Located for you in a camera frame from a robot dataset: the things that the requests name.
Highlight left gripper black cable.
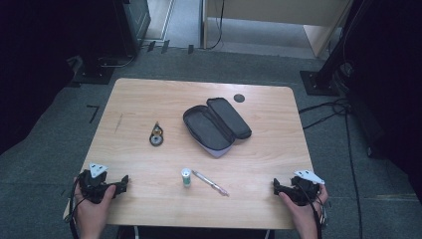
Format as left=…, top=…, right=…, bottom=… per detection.
left=65, top=177, right=88, bottom=239

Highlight black floor cables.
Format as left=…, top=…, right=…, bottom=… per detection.
left=298, top=97, right=376, bottom=239

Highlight black floor tape mark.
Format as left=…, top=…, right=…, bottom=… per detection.
left=86, top=104, right=101, bottom=124

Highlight black open pencil case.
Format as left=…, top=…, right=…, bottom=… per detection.
left=182, top=97, right=253, bottom=159

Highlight white green glue stick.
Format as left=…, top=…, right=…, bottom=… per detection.
left=180, top=167, right=193, bottom=188

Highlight person's left hand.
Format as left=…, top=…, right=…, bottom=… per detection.
left=73, top=181, right=117, bottom=233

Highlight black stand base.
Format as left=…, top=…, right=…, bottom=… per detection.
left=68, top=54, right=137, bottom=87

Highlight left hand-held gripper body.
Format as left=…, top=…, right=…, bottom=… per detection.
left=79, top=162, right=117, bottom=204

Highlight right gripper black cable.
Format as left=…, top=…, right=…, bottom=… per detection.
left=297, top=183, right=329, bottom=239

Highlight dark curtain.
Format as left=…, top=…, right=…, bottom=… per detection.
left=0, top=0, right=117, bottom=156
left=344, top=0, right=422, bottom=204

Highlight clear pink pen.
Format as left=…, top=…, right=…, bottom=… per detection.
left=191, top=169, right=231, bottom=198

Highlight black metal stand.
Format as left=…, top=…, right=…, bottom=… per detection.
left=300, top=0, right=369, bottom=98

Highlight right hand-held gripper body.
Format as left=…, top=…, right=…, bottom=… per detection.
left=288, top=169, right=326, bottom=207

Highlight light wooden desk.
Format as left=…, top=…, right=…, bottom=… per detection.
left=200, top=0, right=353, bottom=58

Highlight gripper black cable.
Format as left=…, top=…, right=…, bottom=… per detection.
left=297, top=183, right=329, bottom=239
left=65, top=177, right=88, bottom=239

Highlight black cabinet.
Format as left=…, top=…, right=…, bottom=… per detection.
left=111, top=0, right=152, bottom=58

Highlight person's right hand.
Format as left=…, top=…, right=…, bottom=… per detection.
left=278, top=183, right=330, bottom=232

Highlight black hanging cable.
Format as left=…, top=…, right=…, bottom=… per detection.
left=205, top=0, right=227, bottom=51

